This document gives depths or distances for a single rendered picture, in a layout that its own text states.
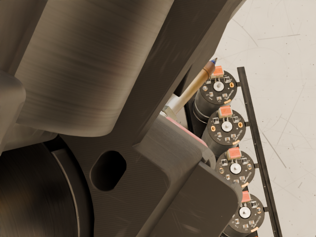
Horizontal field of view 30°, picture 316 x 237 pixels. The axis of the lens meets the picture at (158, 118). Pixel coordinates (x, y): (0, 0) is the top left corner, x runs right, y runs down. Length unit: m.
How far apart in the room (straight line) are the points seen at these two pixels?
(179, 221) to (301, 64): 0.32
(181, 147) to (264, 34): 0.33
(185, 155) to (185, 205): 0.03
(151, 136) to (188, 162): 0.01
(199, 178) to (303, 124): 0.29
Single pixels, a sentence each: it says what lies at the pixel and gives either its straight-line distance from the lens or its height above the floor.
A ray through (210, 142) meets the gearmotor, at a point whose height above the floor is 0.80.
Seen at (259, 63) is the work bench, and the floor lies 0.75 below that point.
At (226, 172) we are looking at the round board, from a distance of 0.37.
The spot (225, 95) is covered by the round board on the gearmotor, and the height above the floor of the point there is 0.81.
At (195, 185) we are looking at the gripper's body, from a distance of 0.18.
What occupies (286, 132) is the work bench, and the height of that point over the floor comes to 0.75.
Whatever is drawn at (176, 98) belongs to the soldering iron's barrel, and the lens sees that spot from 0.30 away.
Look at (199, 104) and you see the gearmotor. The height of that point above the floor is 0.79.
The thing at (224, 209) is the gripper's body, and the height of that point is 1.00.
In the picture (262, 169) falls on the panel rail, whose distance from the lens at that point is 0.38.
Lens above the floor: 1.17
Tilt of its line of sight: 71 degrees down
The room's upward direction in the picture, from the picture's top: 10 degrees clockwise
